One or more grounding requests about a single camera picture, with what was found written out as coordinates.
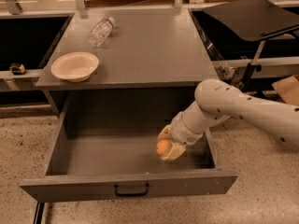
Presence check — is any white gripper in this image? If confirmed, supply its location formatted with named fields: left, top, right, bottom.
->
left=157, top=111, right=205, bottom=161

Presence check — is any orange fruit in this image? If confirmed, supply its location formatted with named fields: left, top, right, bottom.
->
left=156, top=139, right=170, bottom=156

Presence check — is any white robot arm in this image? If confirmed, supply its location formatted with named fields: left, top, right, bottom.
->
left=156, top=79, right=299, bottom=161

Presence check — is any grey open top drawer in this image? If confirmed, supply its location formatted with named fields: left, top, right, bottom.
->
left=20, top=88, right=237, bottom=203

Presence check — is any grey cabinet counter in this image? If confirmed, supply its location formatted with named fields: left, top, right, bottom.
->
left=36, top=7, right=217, bottom=91

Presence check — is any white paper bowl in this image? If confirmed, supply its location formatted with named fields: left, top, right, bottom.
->
left=50, top=52, right=99, bottom=82

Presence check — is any brown cardboard box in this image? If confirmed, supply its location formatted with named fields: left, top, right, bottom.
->
left=272, top=75, right=299, bottom=105

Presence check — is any clear plastic water bottle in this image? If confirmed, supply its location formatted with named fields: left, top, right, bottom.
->
left=88, top=17, right=115, bottom=48

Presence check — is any black tray on stand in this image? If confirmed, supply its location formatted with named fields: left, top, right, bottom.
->
left=203, top=0, right=299, bottom=87

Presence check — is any yellow black tape measure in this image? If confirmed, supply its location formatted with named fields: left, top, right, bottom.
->
left=9, top=63, right=26, bottom=75

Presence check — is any black drawer handle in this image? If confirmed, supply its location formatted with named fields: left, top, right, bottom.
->
left=114, top=183, right=150, bottom=198

